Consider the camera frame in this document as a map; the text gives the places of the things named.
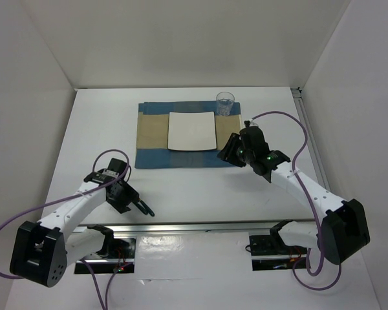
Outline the purple cable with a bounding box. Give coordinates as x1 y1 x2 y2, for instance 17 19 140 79
245 110 343 291
0 149 133 310

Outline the blue and tan placemat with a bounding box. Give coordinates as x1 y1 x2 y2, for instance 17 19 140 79
135 101 241 169

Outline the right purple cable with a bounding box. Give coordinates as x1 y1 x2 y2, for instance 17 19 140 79
245 110 343 291

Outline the clear drinking glass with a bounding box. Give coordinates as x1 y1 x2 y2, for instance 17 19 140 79
216 92 235 116

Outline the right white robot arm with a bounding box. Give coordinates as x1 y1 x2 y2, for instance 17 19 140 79
217 126 371 265

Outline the gold knife green handle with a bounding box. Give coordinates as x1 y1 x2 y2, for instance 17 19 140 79
139 199 155 217

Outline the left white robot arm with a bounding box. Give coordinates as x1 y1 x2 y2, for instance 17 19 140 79
10 158 129 287

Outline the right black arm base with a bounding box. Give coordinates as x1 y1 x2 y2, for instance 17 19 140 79
244 220 307 271

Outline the white square plate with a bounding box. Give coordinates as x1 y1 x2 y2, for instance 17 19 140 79
167 112 217 152

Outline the aluminium rail frame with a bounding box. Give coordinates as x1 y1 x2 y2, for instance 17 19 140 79
64 86 327 236

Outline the gold fork green handle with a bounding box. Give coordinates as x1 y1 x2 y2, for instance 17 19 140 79
134 199 150 214

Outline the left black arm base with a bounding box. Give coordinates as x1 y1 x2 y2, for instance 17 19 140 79
73 225 136 274

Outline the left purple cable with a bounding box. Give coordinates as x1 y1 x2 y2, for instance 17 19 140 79
0 149 133 310

